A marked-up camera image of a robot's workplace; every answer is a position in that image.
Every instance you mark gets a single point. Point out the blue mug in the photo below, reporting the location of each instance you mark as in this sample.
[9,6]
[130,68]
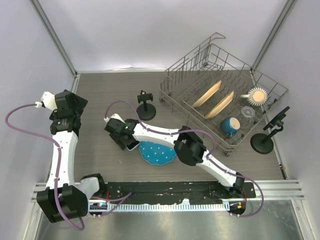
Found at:
[230,126]

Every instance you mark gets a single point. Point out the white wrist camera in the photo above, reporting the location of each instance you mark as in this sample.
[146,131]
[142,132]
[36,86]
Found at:
[47,100]
[114,118]

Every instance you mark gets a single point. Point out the blue polka dot plate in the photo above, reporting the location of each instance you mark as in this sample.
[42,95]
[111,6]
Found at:
[156,154]

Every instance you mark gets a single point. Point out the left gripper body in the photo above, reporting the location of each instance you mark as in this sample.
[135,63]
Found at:
[80,104]

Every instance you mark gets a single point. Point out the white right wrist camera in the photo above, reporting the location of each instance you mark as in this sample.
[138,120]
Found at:
[114,118]

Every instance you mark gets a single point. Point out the beige plate, rear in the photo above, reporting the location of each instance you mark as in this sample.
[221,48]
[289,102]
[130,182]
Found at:
[209,93]

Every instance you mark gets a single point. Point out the grey wire dish rack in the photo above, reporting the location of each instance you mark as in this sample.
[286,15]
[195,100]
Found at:
[219,93]

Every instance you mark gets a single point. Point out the beige plate, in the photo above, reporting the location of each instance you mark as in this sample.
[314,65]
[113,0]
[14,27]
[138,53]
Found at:
[209,93]
[220,106]

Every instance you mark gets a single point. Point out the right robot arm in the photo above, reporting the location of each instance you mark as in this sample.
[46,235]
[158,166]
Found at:
[190,150]

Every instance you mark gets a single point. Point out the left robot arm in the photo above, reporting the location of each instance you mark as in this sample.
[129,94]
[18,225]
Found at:
[62,197]

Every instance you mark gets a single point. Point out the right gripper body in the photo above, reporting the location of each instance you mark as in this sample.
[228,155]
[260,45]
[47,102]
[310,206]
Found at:
[120,142]

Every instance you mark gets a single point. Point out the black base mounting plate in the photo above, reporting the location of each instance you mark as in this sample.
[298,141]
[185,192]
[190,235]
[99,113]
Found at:
[174,192]

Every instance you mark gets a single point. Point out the black phone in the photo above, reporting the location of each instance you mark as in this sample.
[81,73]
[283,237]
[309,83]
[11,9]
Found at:
[277,120]

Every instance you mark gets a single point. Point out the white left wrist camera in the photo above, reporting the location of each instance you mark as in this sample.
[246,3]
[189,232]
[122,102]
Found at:
[47,100]

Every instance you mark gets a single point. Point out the black phone stand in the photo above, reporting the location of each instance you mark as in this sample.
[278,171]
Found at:
[263,143]
[146,111]

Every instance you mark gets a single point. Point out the beige plate, front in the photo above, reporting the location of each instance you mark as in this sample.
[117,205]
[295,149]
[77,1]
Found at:
[220,106]

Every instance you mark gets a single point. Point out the clear glass cup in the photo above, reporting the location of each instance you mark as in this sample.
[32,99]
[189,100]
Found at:
[247,116]

